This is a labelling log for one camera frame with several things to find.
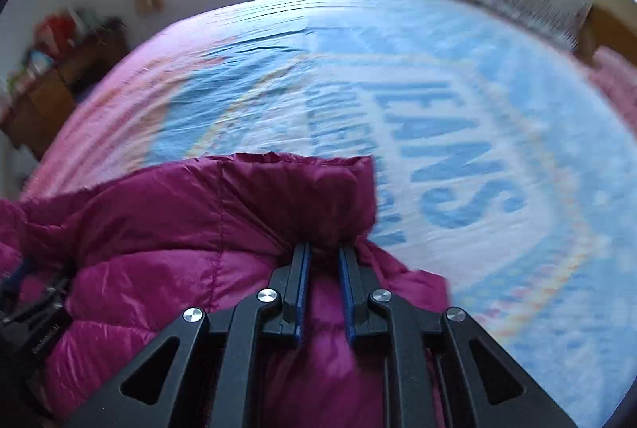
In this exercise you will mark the cream arched headboard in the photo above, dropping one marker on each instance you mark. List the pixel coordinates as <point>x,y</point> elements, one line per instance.
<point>612,24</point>

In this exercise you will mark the brown wooden desk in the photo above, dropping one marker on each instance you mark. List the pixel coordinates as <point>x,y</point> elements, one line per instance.
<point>44,105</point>

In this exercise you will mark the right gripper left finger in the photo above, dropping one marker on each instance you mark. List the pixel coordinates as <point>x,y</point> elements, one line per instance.
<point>203,369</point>

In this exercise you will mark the folded pink blanket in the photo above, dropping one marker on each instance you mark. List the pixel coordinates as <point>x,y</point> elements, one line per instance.
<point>615,76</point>

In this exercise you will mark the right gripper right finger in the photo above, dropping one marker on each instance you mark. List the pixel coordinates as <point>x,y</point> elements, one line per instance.
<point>439,369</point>

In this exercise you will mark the patterned grey pillow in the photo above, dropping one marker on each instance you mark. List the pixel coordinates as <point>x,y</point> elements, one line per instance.
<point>559,21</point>

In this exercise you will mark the pink and blue bedsheet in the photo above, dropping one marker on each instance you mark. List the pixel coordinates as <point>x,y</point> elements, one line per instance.
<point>498,166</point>

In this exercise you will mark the magenta puffer down jacket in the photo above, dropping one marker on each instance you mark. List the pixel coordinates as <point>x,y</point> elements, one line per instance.
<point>208,232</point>

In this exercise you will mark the red gift box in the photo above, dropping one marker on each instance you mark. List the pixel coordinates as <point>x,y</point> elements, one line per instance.
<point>55,35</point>

